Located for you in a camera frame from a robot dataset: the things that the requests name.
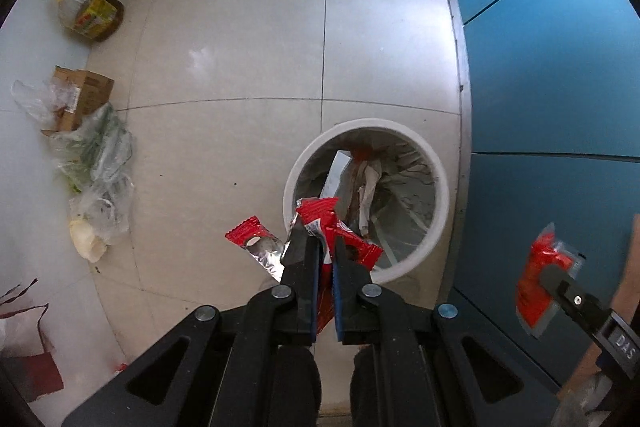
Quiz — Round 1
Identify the person's right forearm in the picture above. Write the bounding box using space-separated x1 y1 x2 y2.
552 374 608 427

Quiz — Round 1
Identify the cooking oil bottle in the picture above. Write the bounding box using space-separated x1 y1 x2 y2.
51 0 125 42

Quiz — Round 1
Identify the white carton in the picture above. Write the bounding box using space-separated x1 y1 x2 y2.
320 150 353 200

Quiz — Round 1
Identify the brown cardboard box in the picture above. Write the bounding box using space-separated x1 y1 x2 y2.
41 66 115 135

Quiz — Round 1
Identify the red snack wrapper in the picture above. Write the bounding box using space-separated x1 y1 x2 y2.
330 221 384 271
294 197 342 333
516 223 588 340

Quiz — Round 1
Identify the crumpled white paper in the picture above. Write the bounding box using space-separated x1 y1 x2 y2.
357 159 387 238

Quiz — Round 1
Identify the red wrapper with silver inside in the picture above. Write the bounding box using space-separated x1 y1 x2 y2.
225 216 297 282

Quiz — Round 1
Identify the person's right leg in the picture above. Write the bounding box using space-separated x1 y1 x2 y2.
350 344 397 427

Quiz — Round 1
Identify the clear bin liner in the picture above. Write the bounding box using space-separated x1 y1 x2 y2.
300 132 438 265

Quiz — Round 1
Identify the red and white bag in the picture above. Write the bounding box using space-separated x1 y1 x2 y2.
0 278 65 403

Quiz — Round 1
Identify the person's leg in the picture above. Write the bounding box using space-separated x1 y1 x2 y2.
272 346 322 427
350 344 397 427

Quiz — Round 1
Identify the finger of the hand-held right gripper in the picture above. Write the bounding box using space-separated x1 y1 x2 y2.
537 264 613 350

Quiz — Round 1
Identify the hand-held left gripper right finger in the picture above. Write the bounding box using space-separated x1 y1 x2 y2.
332 234 561 427

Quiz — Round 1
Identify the blue stove cabinet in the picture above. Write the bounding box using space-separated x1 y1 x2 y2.
440 0 640 400

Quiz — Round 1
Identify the clear plastic bag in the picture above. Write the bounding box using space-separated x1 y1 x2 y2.
69 174 135 248
11 77 68 132

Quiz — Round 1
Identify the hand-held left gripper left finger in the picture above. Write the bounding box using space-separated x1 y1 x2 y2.
60 224 321 427

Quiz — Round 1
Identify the bag of green vegetables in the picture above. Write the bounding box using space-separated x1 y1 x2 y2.
49 103 136 192

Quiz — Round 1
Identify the napa cabbage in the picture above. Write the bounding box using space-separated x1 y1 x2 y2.
69 218 108 264

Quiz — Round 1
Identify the white round trash bin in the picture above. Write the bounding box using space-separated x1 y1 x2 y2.
282 118 449 285

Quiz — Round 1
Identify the person's left leg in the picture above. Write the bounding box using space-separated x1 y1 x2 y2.
272 346 322 427

